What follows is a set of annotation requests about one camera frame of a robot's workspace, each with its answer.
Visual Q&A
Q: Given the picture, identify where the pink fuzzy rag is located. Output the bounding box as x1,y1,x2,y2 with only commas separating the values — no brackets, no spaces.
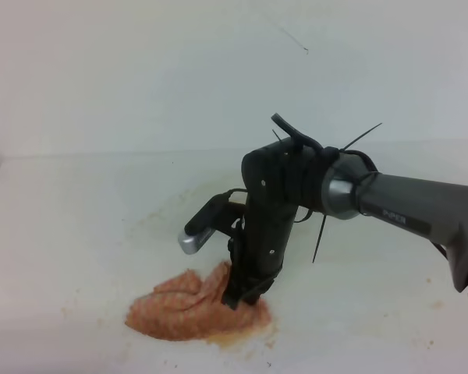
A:
125,261,271,341

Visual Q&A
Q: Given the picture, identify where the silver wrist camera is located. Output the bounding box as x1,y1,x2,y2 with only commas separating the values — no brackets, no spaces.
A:
178,189,246,255

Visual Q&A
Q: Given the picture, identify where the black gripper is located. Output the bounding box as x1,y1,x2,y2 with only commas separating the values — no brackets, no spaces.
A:
221,140,323,310

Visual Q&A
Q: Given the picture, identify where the black cable with zip ties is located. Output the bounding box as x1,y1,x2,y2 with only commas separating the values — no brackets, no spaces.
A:
270,112,383,263

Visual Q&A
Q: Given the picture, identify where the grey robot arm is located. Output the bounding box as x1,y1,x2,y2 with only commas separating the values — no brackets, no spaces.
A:
222,139,468,309

